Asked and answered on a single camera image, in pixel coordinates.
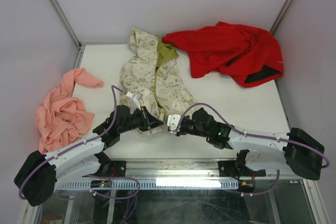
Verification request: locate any aluminium corner post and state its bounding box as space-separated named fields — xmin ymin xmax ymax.
xmin=33 ymin=0 xmax=82 ymax=49
xmin=269 ymin=0 xmax=294 ymax=35

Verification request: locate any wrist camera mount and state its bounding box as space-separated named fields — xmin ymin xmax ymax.
xmin=166 ymin=114 xmax=181 ymax=134
xmin=126 ymin=92 xmax=145 ymax=110

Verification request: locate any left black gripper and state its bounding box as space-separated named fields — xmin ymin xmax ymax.
xmin=118 ymin=106 xmax=163 ymax=134

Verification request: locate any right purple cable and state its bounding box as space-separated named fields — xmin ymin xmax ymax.
xmin=175 ymin=103 xmax=331 ymax=197

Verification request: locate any white slotted cable duct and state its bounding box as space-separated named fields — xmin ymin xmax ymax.
xmin=59 ymin=177 xmax=239 ymax=190

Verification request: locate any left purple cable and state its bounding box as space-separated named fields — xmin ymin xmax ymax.
xmin=18 ymin=85 xmax=141 ymax=224

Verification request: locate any right aluminium corner post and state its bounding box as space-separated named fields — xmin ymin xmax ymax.
xmin=269 ymin=0 xmax=294 ymax=35

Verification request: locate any red garment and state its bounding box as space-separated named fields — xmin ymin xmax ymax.
xmin=162 ymin=22 xmax=284 ymax=88

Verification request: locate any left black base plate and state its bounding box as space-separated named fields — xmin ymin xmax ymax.
xmin=99 ymin=160 xmax=127 ymax=177

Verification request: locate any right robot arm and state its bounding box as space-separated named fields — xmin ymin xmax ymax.
xmin=166 ymin=108 xmax=324 ymax=180

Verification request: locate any aluminium front rail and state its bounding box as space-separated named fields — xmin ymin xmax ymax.
xmin=33 ymin=157 xmax=315 ymax=180

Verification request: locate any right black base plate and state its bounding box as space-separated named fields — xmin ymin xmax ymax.
xmin=217 ymin=160 xmax=266 ymax=178

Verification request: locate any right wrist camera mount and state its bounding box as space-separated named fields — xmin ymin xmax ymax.
xmin=166 ymin=114 xmax=181 ymax=134

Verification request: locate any cream green patterned jacket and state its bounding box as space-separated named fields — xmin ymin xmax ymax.
xmin=120 ymin=28 xmax=196 ymax=120

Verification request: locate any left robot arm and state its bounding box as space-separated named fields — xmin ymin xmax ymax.
xmin=14 ymin=105 xmax=164 ymax=206

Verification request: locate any pink garment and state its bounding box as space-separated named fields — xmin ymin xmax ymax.
xmin=36 ymin=68 xmax=104 ymax=154

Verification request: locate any left aluminium corner post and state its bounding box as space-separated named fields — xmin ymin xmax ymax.
xmin=33 ymin=0 xmax=82 ymax=49

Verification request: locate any purple cable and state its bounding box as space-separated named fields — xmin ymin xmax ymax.
xmin=18 ymin=85 xmax=141 ymax=224
xmin=175 ymin=103 xmax=331 ymax=197

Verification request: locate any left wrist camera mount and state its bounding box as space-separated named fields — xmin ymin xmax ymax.
xmin=126 ymin=92 xmax=145 ymax=110

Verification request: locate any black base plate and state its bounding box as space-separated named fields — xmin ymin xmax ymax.
xmin=217 ymin=160 xmax=266 ymax=178
xmin=99 ymin=160 xmax=127 ymax=177

